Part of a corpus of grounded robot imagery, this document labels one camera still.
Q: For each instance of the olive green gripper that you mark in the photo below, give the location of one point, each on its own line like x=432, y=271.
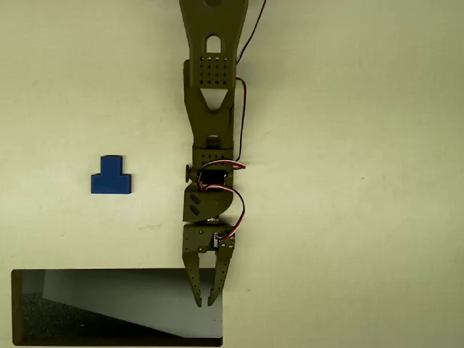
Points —
x=197, y=241

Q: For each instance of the blue T-shaped block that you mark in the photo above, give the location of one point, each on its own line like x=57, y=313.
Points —
x=110, y=181

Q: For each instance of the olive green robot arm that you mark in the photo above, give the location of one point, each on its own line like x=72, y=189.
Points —
x=210, y=119

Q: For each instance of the rectangular dark bin opening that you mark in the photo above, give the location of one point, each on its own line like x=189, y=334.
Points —
x=108, y=326

